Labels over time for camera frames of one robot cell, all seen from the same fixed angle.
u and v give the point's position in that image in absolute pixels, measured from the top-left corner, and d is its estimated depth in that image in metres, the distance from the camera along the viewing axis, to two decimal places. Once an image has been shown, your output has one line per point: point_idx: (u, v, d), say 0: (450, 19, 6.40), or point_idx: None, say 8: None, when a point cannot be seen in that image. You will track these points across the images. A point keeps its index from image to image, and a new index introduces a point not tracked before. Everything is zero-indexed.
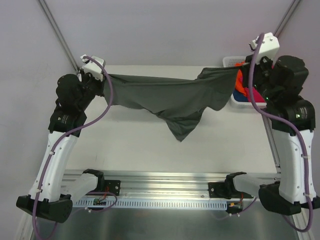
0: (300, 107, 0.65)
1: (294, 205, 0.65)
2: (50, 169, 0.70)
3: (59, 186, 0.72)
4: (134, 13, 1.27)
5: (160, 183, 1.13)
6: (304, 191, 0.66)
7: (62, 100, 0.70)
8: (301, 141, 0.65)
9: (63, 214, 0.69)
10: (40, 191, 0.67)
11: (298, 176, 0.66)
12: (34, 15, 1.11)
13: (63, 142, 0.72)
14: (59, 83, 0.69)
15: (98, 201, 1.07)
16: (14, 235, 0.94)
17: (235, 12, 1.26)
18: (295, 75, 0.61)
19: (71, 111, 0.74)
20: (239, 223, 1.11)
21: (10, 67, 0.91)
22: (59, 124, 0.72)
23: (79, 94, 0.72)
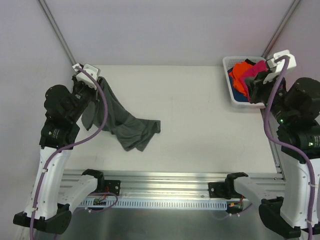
0: (315, 135, 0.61)
1: (294, 230, 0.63)
2: (44, 187, 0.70)
3: (54, 202, 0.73)
4: (133, 13, 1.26)
5: (160, 183, 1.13)
6: (306, 218, 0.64)
7: (52, 114, 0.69)
8: (310, 170, 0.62)
9: (61, 226, 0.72)
10: (36, 209, 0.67)
11: (302, 204, 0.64)
12: (34, 16, 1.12)
13: (55, 158, 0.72)
14: (47, 96, 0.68)
15: (98, 201, 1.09)
16: (14, 232, 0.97)
17: (235, 9, 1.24)
18: (314, 101, 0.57)
19: (62, 124, 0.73)
20: (239, 224, 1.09)
21: (10, 68, 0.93)
22: (50, 138, 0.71)
23: (69, 107, 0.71)
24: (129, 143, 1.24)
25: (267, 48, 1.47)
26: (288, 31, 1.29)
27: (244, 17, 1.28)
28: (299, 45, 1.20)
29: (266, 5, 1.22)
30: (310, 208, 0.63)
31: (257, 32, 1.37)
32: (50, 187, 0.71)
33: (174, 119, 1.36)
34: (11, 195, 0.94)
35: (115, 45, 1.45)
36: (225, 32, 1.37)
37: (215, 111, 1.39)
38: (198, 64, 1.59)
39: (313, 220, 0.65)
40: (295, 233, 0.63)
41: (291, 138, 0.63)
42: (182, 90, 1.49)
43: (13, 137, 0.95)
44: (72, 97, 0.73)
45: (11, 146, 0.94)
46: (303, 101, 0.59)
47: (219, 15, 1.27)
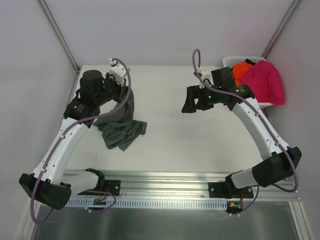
0: (238, 87, 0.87)
1: (273, 158, 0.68)
2: (58, 151, 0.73)
3: (62, 172, 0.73)
4: (133, 12, 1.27)
5: (160, 183, 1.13)
6: (275, 142, 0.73)
7: (83, 90, 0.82)
8: (248, 104, 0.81)
9: (60, 201, 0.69)
10: (44, 171, 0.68)
11: (262, 132, 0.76)
12: (34, 15, 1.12)
13: (75, 128, 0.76)
14: (84, 74, 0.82)
15: (98, 201, 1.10)
16: (14, 231, 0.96)
17: (234, 8, 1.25)
18: (221, 70, 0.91)
19: (87, 103, 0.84)
20: (240, 224, 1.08)
21: (11, 67, 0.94)
22: (74, 112, 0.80)
23: (98, 89, 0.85)
24: (112, 142, 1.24)
25: (267, 48, 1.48)
26: (287, 31, 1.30)
27: (243, 16, 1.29)
28: (298, 44, 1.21)
29: (265, 5, 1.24)
30: (270, 131, 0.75)
31: (257, 32, 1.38)
32: (63, 154, 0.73)
33: (174, 119, 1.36)
34: (11, 193, 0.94)
35: (115, 45, 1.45)
36: (224, 32, 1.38)
37: (215, 111, 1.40)
38: (198, 64, 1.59)
39: (283, 144, 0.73)
40: (276, 160, 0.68)
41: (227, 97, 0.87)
42: (182, 90, 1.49)
43: (14, 135, 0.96)
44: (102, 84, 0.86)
45: (12, 144, 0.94)
46: (218, 73, 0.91)
47: (219, 15, 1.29)
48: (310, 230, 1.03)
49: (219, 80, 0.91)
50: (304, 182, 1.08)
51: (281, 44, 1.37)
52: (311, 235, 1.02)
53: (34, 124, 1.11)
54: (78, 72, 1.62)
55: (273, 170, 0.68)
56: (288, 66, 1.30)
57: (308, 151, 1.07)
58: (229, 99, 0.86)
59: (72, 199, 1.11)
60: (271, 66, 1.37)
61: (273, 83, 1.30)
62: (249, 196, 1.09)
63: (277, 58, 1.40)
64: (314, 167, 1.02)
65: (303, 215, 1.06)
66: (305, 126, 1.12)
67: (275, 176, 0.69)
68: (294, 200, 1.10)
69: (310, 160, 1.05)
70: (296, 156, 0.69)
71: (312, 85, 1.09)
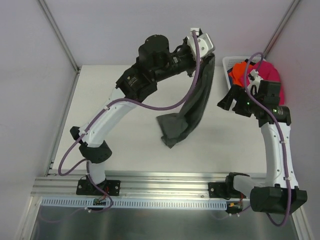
0: (279, 108, 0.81)
1: (274, 189, 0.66)
2: (101, 119, 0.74)
3: (102, 137, 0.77)
4: (133, 12, 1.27)
5: (160, 183, 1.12)
6: (284, 176, 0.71)
7: (142, 60, 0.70)
8: (278, 129, 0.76)
9: (96, 159, 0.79)
10: (85, 133, 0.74)
11: (277, 161, 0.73)
12: (33, 14, 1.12)
13: (120, 103, 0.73)
14: (147, 40, 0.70)
15: (98, 201, 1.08)
16: (14, 231, 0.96)
17: (233, 9, 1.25)
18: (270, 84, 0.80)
19: (144, 76, 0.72)
20: (239, 224, 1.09)
21: (10, 67, 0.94)
22: (126, 83, 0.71)
23: (161, 63, 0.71)
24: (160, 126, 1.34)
25: (267, 48, 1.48)
26: (287, 32, 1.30)
27: (242, 17, 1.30)
28: (299, 44, 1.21)
29: (264, 5, 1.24)
30: (285, 165, 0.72)
31: (257, 33, 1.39)
32: (103, 125, 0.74)
33: None
34: (11, 193, 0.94)
35: (114, 45, 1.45)
36: (224, 32, 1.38)
37: (215, 111, 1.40)
38: None
39: (293, 181, 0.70)
40: (276, 192, 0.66)
41: (262, 111, 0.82)
42: (181, 90, 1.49)
43: (14, 135, 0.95)
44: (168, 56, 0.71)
45: (11, 144, 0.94)
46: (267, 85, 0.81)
47: (218, 15, 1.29)
48: (310, 230, 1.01)
49: (263, 92, 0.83)
50: (304, 182, 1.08)
51: (281, 44, 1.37)
52: (311, 235, 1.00)
53: (34, 125, 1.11)
54: (77, 72, 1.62)
55: (269, 199, 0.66)
56: (288, 66, 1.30)
57: (308, 151, 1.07)
58: (263, 115, 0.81)
59: (71, 199, 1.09)
60: (270, 66, 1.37)
61: None
62: None
63: (277, 59, 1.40)
64: (313, 167, 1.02)
65: (303, 215, 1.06)
66: (304, 125, 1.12)
67: (268, 205, 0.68)
68: None
69: (310, 160, 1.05)
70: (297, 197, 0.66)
71: (312, 85, 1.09)
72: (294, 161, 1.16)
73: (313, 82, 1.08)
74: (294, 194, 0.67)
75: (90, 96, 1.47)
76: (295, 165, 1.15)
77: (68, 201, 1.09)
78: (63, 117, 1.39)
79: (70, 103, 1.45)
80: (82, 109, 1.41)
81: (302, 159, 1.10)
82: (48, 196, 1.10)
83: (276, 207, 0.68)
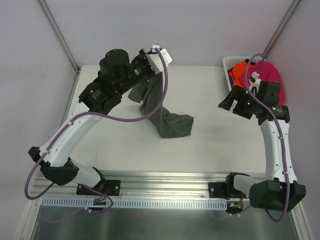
0: (279, 106, 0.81)
1: (274, 183, 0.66)
2: (64, 136, 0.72)
3: (66, 156, 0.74)
4: (133, 12, 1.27)
5: (160, 183, 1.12)
6: (283, 170, 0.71)
7: (104, 73, 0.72)
8: (277, 125, 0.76)
9: (61, 179, 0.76)
10: (47, 152, 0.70)
11: (276, 156, 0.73)
12: (34, 13, 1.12)
13: (84, 117, 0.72)
14: (108, 55, 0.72)
15: (98, 201, 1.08)
16: (14, 231, 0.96)
17: (234, 8, 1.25)
18: (269, 83, 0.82)
19: (107, 89, 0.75)
20: (240, 224, 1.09)
21: (12, 67, 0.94)
22: (89, 96, 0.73)
23: (122, 75, 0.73)
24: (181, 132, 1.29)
25: (267, 48, 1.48)
26: (287, 32, 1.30)
27: (242, 16, 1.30)
28: (299, 44, 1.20)
29: (265, 5, 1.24)
30: (284, 159, 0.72)
31: (257, 32, 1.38)
32: (67, 141, 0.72)
33: None
34: (11, 193, 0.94)
35: (114, 44, 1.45)
36: (224, 32, 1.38)
37: (215, 112, 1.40)
38: (198, 64, 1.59)
39: (291, 176, 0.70)
40: (275, 186, 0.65)
41: (261, 109, 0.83)
42: (181, 90, 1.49)
43: (14, 135, 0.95)
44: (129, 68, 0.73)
45: (11, 144, 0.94)
46: (266, 85, 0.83)
47: (219, 15, 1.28)
48: (310, 230, 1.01)
49: (263, 92, 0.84)
50: (304, 182, 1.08)
51: (281, 44, 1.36)
52: (311, 236, 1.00)
53: (34, 125, 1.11)
54: (78, 72, 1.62)
55: (268, 194, 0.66)
56: (288, 66, 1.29)
57: (309, 151, 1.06)
58: (263, 112, 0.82)
59: (71, 199, 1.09)
60: (270, 66, 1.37)
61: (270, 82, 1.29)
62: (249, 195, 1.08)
63: (278, 58, 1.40)
64: (314, 167, 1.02)
65: (303, 215, 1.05)
66: (305, 125, 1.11)
67: (267, 200, 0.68)
68: None
69: (310, 160, 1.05)
70: (296, 192, 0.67)
71: (313, 85, 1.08)
72: (294, 161, 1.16)
73: (313, 82, 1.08)
74: (293, 189, 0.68)
75: None
76: (295, 165, 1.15)
77: (67, 201, 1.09)
78: (64, 117, 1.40)
79: (71, 103, 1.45)
80: None
81: (302, 159, 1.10)
82: (48, 196, 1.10)
83: (274, 202, 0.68)
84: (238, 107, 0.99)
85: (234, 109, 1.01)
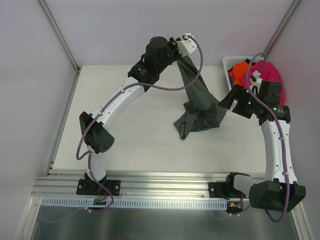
0: (279, 107, 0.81)
1: (273, 183, 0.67)
2: (116, 101, 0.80)
3: (112, 121, 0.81)
4: (133, 12, 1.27)
5: (160, 183, 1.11)
6: (283, 171, 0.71)
7: (148, 55, 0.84)
8: (278, 125, 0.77)
9: (104, 144, 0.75)
10: (101, 114, 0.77)
11: (276, 156, 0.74)
12: (34, 14, 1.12)
13: (134, 87, 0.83)
14: (152, 41, 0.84)
15: (98, 201, 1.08)
16: (14, 231, 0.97)
17: (233, 9, 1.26)
18: (271, 84, 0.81)
19: (150, 68, 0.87)
20: (240, 224, 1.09)
21: (11, 67, 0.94)
22: (137, 73, 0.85)
23: (163, 57, 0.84)
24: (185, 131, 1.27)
25: (267, 48, 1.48)
26: (287, 32, 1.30)
27: (242, 17, 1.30)
28: (299, 44, 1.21)
29: (264, 5, 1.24)
30: (284, 160, 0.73)
31: (257, 32, 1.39)
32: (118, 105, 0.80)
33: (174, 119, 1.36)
34: (11, 193, 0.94)
35: (115, 45, 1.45)
36: (224, 32, 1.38)
37: None
38: (198, 64, 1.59)
39: (292, 177, 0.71)
40: (274, 186, 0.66)
41: (262, 109, 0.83)
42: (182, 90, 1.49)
43: (14, 136, 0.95)
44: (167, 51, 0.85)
45: (11, 144, 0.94)
46: (267, 85, 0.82)
47: (219, 15, 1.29)
48: (310, 230, 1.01)
49: (264, 91, 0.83)
50: (304, 182, 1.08)
51: (281, 44, 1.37)
52: (311, 235, 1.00)
53: (34, 125, 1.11)
54: (78, 72, 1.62)
55: (268, 194, 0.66)
56: (288, 66, 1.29)
57: (309, 151, 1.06)
58: (263, 113, 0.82)
59: (71, 199, 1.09)
60: (271, 66, 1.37)
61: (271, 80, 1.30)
62: None
63: (278, 58, 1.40)
64: (313, 167, 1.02)
65: (303, 215, 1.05)
66: (305, 125, 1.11)
67: (267, 200, 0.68)
68: None
69: (310, 160, 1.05)
70: (296, 192, 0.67)
71: (313, 84, 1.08)
72: (294, 161, 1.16)
73: (314, 82, 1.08)
74: (293, 189, 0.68)
75: (90, 95, 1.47)
76: (295, 165, 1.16)
77: (67, 200, 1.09)
78: (64, 117, 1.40)
79: (71, 102, 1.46)
80: (82, 109, 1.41)
81: (302, 159, 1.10)
82: (48, 196, 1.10)
83: (275, 201, 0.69)
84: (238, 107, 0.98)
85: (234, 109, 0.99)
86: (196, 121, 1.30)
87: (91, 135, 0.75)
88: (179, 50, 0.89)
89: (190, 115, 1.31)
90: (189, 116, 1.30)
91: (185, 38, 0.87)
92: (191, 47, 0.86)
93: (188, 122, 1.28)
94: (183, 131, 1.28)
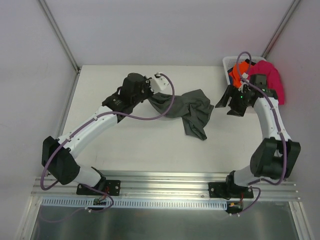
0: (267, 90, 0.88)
1: (271, 140, 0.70)
2: (87, 128, 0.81)
3: (82, 147, 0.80)
4: (132, 12, 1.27)
5: (160, 183, 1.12)
6: (277, 130, 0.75)
7: (125, 89, 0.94)
8: (268, 100, 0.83)
9: (68, 173, 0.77)
10: (69, 140, 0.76)
11: (270, 121, 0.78)
12: (34, 13, 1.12)
13: (107, 116, 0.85)
14: (130, 76, 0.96)
15: (98, 201, 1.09)
16: (14, 231, 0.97)
17: (233, 9, 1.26)
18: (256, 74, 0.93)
19: (125, 100, 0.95)
20: (240, 224, 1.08)
21: (11, 67, 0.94)
22: (112, 103, 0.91)
23: (137, 91, 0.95)
24: (200, 132, 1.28)
25: (267, 48, 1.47)
26: (287, 32, 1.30)
27: (242, 17, 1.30)
28: (298, 45, 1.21)
29: (265, 5, 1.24)
30: (277, 123, 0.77)
31: (257, 32, 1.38)
32: (89, 132, 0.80)
33: (174, 119, 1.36)
34: (11, 193, 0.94)
35: (115, 45, 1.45)
36: (224, 32, 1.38)
37: (215, 112, 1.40)
38: (198, 64, 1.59)
39: (286, 136, 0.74)
40: (272, 142, 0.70)
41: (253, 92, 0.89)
42: (182, 90, 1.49)
43: (14, 136, 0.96)
44: (143, 86, 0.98)
45: (11, 145, 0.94)
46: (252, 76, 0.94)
47: (219, 15, 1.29)
48: (310, 230, 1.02)
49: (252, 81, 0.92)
50: (305, 182, 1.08)
51: (281, 44, 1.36)
52: (311, 235, 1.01)
53: (34, 125, 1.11)
54: (78, 72, 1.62)
55: (267, 151, 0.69)
56: (288, 66, 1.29)
57: (309, 151, 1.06)
58: (254, 95, 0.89)
59: (71, 199, 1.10)
60: (271, 66, 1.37)
61: (274, 84, 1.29)
62: (249, 196, 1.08)
63: (277, 58, 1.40)
64: (314, 167, 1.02)
65: (303, 215, 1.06)
66: (305, 126, 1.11)
67: (268, 160, 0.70)
68: (294, 200, 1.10)
69: (310, 161, 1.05)
70: (293, 147, 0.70)
71: (313, 85, 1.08)
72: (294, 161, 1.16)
73: (313, 82, 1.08)
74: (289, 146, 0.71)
75: (90, 95, 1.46)
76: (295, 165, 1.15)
77: (67, 201, 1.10)
78: (64, 117, 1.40)
79: (71, 103, 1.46)
80: (82, 109, 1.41)
81: (302, 159, 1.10)
82: (48, 196, 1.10)
83: (274, 162, 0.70)
84: (233, 103, 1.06)
85: (230, 105, 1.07)
86: (198, 118, 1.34)
87: (54, 164, 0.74)
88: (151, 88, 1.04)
89: (190, 116, 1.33)
90: (191, 117, 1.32)
91: (158, 76, 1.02)
92: (163, 84, 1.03)
93: (195, 123, 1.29)
94: (200, 132, 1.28)
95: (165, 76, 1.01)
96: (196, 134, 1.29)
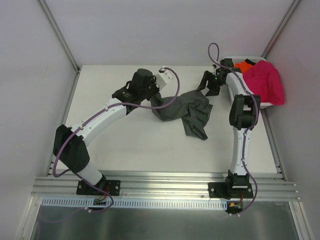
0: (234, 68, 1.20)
1: (239, 95, 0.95)
2: (99, 118, 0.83)
3: (93, 136, 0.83)
4: (132, 13, 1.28)
5: (160, 183, 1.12)
6: (244, 90, 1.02)
7: (134, 82, 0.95)
8: (235, 73, 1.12)
9: (80, 161, 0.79)
10: (82, 128, 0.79)
11: (237, 85, 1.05)
12: (34, 13, 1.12)
13: (118, 106, 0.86)
14: (139, 70, 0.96)
15: (98, 201, 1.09)
16: (14, 231, 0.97)
17: (233, 9, 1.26)
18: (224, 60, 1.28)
19: (134, 94, 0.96)
20: (240, 224, 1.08)
21: (11, 68, 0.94)
22: (122, 96, 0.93)
23: (146, 85, 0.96)
24: (201, 132, 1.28)
25: (267, 48, 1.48)
26: (286, 32, 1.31)
27: (242, 17, 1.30)
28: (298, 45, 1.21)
29: (264, 5, 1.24)
30: (243, 85, 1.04)
31: (257, 32, 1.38)
32: (99, 122, 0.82)
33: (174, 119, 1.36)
34: (12, 193, 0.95)
35: (115, 45, 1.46)
36: (224, 32, 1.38)
37: (215, 112, 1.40)
38: (198, 64, 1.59)
39: None
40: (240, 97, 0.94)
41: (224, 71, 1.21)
42: (181, 90, 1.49)
43: (14, 137, 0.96)
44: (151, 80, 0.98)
45: (11, 144, 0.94)
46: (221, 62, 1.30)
47: (218, 15, 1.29)
48: (310, 230, 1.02)
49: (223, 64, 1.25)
50: (304, 182, 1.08)
51: (280, 44, 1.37)
52: (311, 235, 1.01)
53: (34, 125, 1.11)
54: (78, 72, 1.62)
55: (239, 103, 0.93)
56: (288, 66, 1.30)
57: (309, 151, 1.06)
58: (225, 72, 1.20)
59: (71, 199, 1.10)
60: (271, 66, 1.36)
61: (273, 83, 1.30)
62: (250, 196, 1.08)
63: (277, 58, 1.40)
64: (313, 167, 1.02)
65: (303, 215, 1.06)
66: (304, 126, 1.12)
67: (241, 111, 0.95)
68: (294, 200, 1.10)
69: (310, 161, 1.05)
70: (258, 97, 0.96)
71: (312, 85, 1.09)
72: (294, 161, 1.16)
73: (313, 82, 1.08)
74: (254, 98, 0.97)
75: (89, 95, 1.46)
76: (295, 165, 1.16)
77: (67, 200, 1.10)
78: (64, 117, 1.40)
79: (70, 103, 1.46)
80: (82, 109, 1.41)
81: (302, 160, 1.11)
82: (48, 196, 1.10)
83: (245, 114, 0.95)
84: (209, 85, 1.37)
85: (207, 86, 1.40)
86: (198, 118, 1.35)
87: (67, 152, 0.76)
88: (156, 85, 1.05)
89: (190, 117, 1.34)
90: (191, 118, 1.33)
91: (162, 70, 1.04)
92: (167, 78, 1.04)
93: (195, 123, 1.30)
94: (200, 133, 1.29)
95: (169, 69, 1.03)
96: (197, 134, 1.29)
